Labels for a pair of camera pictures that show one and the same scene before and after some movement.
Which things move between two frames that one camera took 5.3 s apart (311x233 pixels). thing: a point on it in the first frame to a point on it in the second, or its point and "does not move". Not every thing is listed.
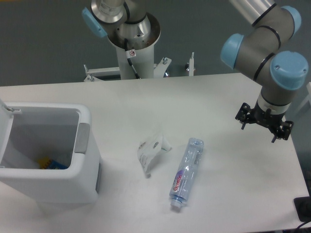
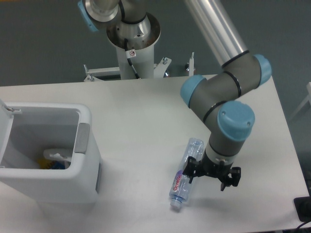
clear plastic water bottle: x=186 y=171 does not move
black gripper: x=272 y=121 to x=208 y=167
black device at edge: x=302 y=205 does not move
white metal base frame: x=91 y=74 does not move
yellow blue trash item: x=46 y=163 does not move
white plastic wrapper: x=148 y=150 to x=58 y=157
